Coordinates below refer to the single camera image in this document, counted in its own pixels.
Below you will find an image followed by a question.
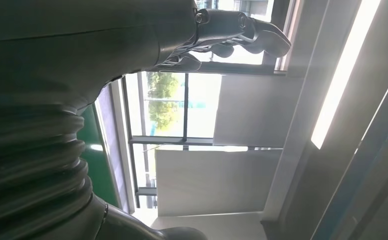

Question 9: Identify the dark green table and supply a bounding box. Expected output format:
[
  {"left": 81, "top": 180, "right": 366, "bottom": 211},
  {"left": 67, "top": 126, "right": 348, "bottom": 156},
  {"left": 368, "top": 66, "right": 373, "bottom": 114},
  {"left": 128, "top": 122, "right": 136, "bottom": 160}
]
[{"left": 77, "top": 105, "right": 120, "bottom": 208}]

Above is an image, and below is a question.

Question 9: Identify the white roller blind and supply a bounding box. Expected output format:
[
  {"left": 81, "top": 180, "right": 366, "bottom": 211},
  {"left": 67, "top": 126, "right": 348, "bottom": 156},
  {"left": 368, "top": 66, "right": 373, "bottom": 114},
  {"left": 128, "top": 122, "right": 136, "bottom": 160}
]
[
  {"left": 154, "top": 148, "right": 283, "bottom": 218},
  {"left": 213, "top": 74, "right": 305, "bottom": 149}
]

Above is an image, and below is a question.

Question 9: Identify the long ceiling light strip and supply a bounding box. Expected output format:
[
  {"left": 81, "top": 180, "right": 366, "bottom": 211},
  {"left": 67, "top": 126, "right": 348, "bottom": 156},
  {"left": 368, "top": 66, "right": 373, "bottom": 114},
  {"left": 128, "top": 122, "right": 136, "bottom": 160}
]
[{"left": 310, "top": 0, "right": 383, "bottom": 151}]

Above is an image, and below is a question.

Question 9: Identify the blue ceiling beam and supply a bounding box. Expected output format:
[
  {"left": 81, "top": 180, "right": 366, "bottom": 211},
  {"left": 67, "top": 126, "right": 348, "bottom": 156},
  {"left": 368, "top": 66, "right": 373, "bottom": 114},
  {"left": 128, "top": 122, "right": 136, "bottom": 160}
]
[{"left": 311, "top": 66, "right": 388, "bottom": 240}]

